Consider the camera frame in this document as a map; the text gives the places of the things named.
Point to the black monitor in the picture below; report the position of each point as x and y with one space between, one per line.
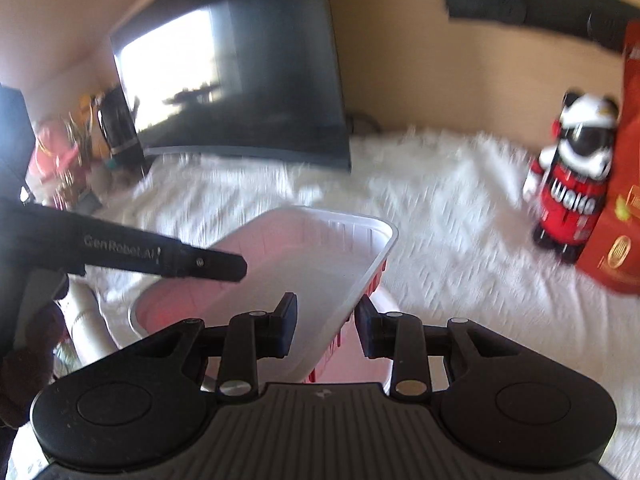
275 85

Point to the panda figurine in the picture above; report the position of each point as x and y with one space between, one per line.
570 200

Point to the white knitted cloth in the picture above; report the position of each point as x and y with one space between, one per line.
450 260

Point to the white plastic tray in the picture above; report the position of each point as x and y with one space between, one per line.
310 270

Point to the red toy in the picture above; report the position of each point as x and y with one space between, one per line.
50 155

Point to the stainless steel bowl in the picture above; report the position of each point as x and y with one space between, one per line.
134 317

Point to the person's left hand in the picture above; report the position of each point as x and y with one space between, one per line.
25 380

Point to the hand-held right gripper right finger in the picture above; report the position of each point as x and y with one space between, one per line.
370 330

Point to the black thermos bottle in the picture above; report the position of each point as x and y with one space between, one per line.
117 130

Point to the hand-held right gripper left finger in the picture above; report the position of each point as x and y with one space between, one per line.
285 327

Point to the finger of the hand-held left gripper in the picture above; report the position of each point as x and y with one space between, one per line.
210 265

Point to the red snack bag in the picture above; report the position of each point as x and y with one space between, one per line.
620 240

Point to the black wall power strip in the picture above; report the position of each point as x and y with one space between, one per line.
500 0

